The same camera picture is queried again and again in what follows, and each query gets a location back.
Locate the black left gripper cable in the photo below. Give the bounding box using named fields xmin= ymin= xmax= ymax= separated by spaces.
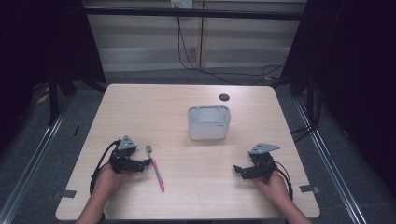
xmin=89 ymin=139 xmax=121 ymax=196

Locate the bundle of black floor cables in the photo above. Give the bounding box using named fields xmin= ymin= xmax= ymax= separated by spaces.
xmin=290 ymin=83 xmax=321 ymax=144

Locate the black wall cable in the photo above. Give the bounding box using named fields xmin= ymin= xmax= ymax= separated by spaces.
xmin=176 ymin=16 xmax=289 ymax=86

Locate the white plastic container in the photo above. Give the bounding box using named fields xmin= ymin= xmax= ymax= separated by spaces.
xmin=187 ymin=105 xmax=233 ymax=141

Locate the black horizontal bar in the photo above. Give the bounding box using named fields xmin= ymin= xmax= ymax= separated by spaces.
xmin=84 ymin=7 xmax=309 ymax=21

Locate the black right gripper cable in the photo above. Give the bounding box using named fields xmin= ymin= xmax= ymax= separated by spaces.
xmin=274 ymin=161 xmax=294 ymax=201

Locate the grey tape strip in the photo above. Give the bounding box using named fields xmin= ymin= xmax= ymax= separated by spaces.
xmin=299 ymin=184 xmax=321 ymax=195
xmin=52 ymin=189 xmax=78 ymax=200

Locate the metal floor rail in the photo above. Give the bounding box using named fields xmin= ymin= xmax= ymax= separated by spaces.
xmin=0 ymin=98 xmax=73 ymax=224
xmin=292 ymin=96 xmax=368 ymax=224

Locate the black curtain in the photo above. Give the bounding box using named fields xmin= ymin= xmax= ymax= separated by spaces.
xmin=0 ymin=0 xmax=107 ymax=150
xmin=279 ymin=0 xmax=396 ymax=197

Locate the person's right hand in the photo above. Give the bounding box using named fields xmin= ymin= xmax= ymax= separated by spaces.
xmin=252 ymin=170 xmax=293 ymax=203

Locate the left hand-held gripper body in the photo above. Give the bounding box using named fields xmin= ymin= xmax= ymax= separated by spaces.
xmin=108 ymin=134 xmax=142 ymax=175

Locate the pink toothbrush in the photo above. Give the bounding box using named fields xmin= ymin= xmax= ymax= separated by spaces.
xmin=145 ymin=145 xmax=165 ymax=193

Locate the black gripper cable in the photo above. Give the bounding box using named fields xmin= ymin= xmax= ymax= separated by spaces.
xmin=89 ymin=139 xmax=121 ymax=196
xmin=274 ymin=161 xmax=294 ymax=201

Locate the person's left hand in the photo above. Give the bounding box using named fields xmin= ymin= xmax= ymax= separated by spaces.
xmin=92 ymin=162 xmax=133 ymax=196

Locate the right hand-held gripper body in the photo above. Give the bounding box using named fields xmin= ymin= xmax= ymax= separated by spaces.
xmin=245 ymin=142 xmax=281 ymax=181

